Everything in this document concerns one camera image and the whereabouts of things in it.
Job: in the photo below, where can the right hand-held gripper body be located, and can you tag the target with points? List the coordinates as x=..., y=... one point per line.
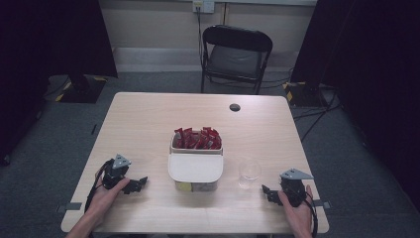
x=293, y=186

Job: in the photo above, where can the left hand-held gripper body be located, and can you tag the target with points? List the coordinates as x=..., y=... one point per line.
x=116, y=172

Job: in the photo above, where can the person's left hand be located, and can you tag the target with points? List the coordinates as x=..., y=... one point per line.
x=105, y=198

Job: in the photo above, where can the person's right hand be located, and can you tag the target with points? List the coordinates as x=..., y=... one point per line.
x=298, y=218

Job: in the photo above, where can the clear glass cup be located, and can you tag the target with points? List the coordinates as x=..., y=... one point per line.
x=249, y=174

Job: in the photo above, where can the white storage box with lid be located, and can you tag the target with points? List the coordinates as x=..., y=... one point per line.
x=195, y=168

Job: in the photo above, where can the pile of red packets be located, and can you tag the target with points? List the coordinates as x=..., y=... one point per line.
x=198, y=139

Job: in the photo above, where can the black stand base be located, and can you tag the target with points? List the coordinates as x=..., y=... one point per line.
x=84, y=89
x=302, y=94

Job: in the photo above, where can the black folding chair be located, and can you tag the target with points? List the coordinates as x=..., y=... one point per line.
x=235, y=56

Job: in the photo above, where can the dark curtain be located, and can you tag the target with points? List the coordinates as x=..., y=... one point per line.
x=369, y=66

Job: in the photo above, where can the grey table edge bracket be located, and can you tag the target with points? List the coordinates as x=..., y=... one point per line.
x=70, y=207
x=322, y=204

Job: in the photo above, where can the white wall socket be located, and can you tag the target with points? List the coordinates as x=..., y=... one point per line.
x=203, y=6

